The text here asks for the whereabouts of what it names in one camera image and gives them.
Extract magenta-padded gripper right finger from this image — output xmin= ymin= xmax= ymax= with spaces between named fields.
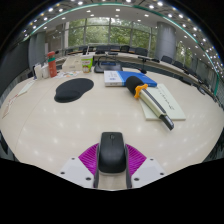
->
xmin=124 ymin=143 xmax=167 ymax=190

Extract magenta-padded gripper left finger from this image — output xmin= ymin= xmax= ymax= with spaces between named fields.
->
xmin=58 ymin=143 xmax=101 ymax=189

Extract black computer mouse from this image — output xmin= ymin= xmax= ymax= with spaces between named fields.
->
xmin=97 ymin=131 xmax=128 ymax=176

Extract black mouse pad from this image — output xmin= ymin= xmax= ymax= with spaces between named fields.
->
xmin=53 ymin=77 xmax=95 ymax=104

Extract pale green booklet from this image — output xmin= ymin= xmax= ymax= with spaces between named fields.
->
xmin=139 ymin=83 xmax=187 ymax=122

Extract red and white leaflet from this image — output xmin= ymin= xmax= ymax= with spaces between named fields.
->
xmin=1 ymin=93 xmax=19 ymax=119

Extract white pamphlet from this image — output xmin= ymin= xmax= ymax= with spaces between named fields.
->
xmin=17 ymin=79 xmax=36 ymax=98

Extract blue and white book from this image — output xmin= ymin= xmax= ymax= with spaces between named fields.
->
xmin=103 ymin=69 xmax=158 ymax=88

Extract small white lidded bottle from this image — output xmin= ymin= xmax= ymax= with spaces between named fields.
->
xmin=41 ymin=63 xmax=51 ymax=79

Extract white paper cup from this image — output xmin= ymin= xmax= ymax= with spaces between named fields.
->
xmin=33 ymin=64 xmax=43 ymax=81

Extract curved conference desk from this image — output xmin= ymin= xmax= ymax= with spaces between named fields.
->
xmin=54 ymin=51 xmax=218 ymax=93

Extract paper cup with straw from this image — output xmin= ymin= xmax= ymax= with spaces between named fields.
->
xmin=80 ymin=53 xmax=95 ymax=74

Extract red bottle with green band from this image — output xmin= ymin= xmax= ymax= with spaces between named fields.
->
xmin=46 ymin=50 xmax=58 ymax=79

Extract white cardboard box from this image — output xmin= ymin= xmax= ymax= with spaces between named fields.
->
xmin=61 ymin=55 xmax=84 ymax=73

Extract black desk microphone unit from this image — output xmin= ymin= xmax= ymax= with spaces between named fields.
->
xmin=137 ymin=55 xmax=160 ymax=64

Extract black office chairs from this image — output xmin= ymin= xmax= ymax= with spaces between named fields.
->
xmin=66 ymin=44 xmax=214 ymax=88

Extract ceiling lights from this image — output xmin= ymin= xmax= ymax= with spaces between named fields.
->
xmin=19 ymin=0 xmax=224 ymax=68

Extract handheld microphone with orange ring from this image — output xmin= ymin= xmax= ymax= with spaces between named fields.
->
xmin=125 ymin=75 xmax=175 ymax=131

